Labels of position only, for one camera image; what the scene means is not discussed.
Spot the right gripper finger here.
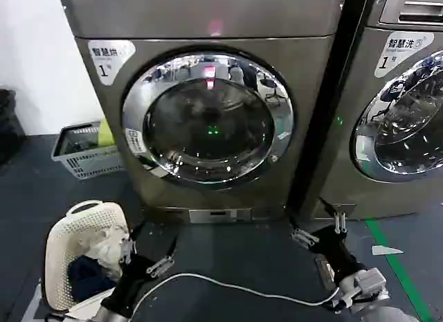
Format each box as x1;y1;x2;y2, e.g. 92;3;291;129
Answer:
318;196;347;233
287;214;320;247

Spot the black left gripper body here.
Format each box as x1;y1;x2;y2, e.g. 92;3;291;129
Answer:
100;253;156;318

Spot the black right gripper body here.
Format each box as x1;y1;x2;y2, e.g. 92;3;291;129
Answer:
312;226;368;285

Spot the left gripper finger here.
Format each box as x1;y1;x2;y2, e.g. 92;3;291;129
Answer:
145;231;181;278
118;222;146;267

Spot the white crumpled cloth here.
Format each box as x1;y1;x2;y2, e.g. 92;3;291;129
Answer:
81;224;131;271

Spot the grey machine with drawer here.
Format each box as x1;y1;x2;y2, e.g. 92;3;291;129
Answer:
313;0;443;221

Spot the white scrap of tape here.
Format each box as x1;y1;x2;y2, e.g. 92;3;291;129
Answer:
372;244;405;257

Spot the dark blue garment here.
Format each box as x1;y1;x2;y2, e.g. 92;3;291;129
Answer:
68;254;124;302

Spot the white perforated laundry basket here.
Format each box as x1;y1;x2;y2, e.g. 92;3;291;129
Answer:
44;199;134;311

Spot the green floor tape line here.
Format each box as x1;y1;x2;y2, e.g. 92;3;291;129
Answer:
365;220;437;322

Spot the grey plastic slotted basket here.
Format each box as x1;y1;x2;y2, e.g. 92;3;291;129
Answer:
51;123;125;180

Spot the round chrome-rimmed glass door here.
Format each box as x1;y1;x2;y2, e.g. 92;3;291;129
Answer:
349;48;443;184

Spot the yellow-green cloth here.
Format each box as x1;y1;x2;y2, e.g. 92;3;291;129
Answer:
98;118;115;147

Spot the round glass dryer door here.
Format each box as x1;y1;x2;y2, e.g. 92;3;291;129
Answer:
121;51;295;192

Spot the black bulky object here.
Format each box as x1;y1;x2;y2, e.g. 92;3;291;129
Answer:
0;89;28;167

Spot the grey front-loading dryer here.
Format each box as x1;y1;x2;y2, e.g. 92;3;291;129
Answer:
57;0;347;225

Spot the thin white cable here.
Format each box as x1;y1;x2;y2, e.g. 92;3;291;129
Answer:
131;272;342;306

